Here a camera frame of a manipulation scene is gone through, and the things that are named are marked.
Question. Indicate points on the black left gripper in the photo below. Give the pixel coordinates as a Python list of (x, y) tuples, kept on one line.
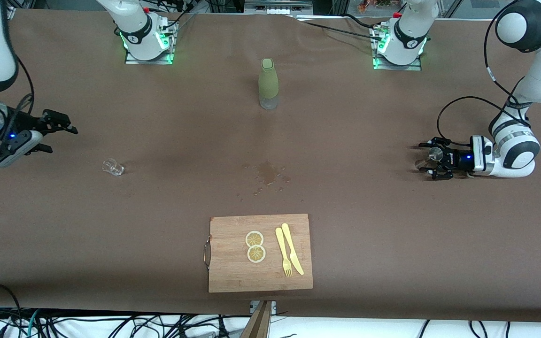
[(455, 160)]

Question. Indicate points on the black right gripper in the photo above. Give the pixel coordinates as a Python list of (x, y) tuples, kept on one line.
[(30, 123)]

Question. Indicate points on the steel jigger measuring cup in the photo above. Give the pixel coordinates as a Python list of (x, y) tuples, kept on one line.
[(436, 153)]

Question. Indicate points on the small clear glass cup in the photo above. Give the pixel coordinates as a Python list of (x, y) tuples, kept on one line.
[(113, 167)]

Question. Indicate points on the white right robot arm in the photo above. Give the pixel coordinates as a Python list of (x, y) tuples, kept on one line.
[(134, 28)]

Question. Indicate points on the brown table cover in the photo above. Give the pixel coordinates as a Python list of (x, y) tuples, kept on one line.
[(111, 234)]

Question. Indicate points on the orange red background object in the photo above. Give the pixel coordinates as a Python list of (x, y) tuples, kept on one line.
[(369, 4)]

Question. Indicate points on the yellow plastic knife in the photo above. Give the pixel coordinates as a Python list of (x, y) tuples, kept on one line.
[(291, 249)]

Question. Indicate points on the yellow plastic fork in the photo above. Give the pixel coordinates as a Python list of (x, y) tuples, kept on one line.
[(281, 244)]

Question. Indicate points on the olive green bottle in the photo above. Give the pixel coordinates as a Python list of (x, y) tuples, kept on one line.
[(268, 80)]

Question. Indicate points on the yellow lemon slice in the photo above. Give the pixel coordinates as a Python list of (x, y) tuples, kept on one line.
[(254, 239), (256, 254)]

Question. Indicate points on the grey power strip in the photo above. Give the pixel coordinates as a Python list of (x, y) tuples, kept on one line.
[(277, 9)]

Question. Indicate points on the wooden cutting board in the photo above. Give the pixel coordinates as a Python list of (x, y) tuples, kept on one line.
[(233, 272)]

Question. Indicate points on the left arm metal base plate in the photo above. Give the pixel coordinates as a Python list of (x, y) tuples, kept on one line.
[(397, 67)]

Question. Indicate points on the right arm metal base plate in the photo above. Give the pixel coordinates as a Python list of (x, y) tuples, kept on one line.
[(150, 60)]

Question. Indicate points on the small metal bracket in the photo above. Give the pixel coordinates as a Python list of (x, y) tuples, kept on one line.
[(273, 306)]

